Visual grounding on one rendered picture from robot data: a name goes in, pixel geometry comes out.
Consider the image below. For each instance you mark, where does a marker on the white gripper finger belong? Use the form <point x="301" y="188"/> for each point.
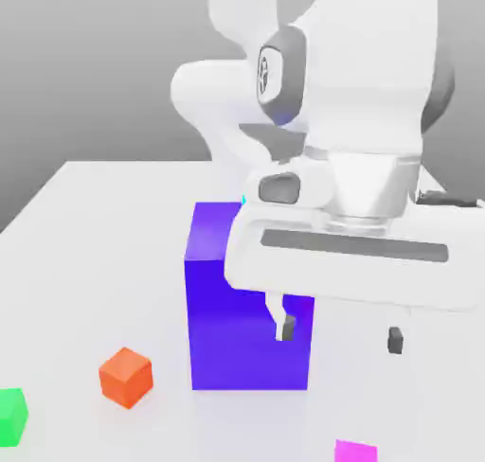
<point x="395" y="341"/>
<point x="281" y="323"/>

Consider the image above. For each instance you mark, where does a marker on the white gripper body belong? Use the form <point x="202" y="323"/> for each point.
<point x="341" y="276"/>

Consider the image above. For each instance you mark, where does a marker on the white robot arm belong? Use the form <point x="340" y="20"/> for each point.
<point x="363" y="91"/>

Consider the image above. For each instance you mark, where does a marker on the small magenta cube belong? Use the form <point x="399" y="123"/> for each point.
<point x="355" y="452"/>

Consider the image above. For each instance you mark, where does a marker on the small orange cube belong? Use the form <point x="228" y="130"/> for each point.
<point x="125" y="378"/>

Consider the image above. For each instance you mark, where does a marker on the small green cube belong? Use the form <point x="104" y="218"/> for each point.
<point x="11" y="416"/>

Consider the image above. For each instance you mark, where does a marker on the large blue box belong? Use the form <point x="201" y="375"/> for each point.
<point x="235" y="341"/>

